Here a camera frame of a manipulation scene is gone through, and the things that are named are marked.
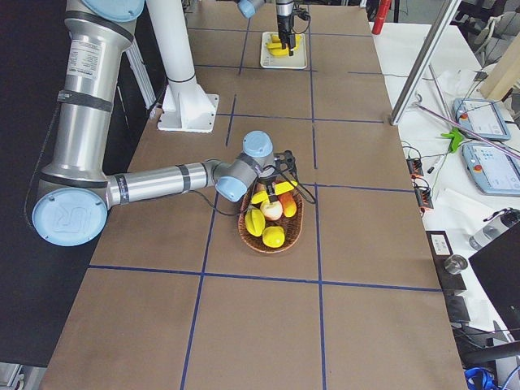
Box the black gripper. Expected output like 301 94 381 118
276 0 296 56
258 164 280 203

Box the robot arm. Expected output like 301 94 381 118
32 1 277 246
237 0 297 56

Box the brown wicker basket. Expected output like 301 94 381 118
238 187 303 254

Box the pale pink peach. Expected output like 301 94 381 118
260 200 283 221

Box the orange yellow mango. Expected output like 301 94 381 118
278 192 297 218

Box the white bear tray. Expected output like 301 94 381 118
260 32 307 70

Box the yellow starfruit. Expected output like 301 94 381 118
244 207 266 237

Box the yellow lemon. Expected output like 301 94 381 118
262 226 285 249

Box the red fire extinguisher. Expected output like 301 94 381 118
371 0 392 35

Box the long reacher grabber tool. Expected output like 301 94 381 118
414 93 520 159

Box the orange black circuit board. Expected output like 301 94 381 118
406 158 423 179

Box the metal cup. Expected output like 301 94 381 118
443 254 469 275

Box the blue teach pendant far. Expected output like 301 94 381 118
453 98 511 141

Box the blue teach pendant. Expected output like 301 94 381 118
461 142 519 197
453 98 511 141

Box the blue teach pendant near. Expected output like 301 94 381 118
461 142 519 197

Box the black laptop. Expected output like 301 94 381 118
469 227 519 339

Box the water bottle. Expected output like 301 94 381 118
469 207 519 250

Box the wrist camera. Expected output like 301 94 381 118
274 150 298 179
294 6 311 24

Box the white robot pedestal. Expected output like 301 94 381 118
146 0 219 133

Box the aluminium frame post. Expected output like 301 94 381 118
389 0 462 126

